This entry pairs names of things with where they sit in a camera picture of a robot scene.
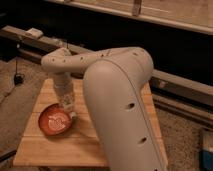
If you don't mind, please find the black cable with plug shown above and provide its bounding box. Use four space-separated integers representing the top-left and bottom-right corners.
13 57 25 86

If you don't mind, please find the small white box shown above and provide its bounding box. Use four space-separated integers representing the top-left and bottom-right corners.
25 28 43 38

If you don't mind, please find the blue container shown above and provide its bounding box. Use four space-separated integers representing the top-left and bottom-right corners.
200 128 213 171

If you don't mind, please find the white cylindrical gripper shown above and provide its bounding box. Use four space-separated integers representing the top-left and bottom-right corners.
53 73 75 108

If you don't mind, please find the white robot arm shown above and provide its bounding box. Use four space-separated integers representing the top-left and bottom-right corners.
41 47 167 171

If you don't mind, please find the wooden board table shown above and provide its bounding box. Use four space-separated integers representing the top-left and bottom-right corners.
12 78 169 168

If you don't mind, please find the red ceramic bowl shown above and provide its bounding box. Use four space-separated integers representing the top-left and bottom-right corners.
38 103 72 136

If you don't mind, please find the wooden beam rail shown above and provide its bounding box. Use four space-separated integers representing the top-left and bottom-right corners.
0 25 213 111

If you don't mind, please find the small white bottle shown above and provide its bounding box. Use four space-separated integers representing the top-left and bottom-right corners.
64 94 77 119

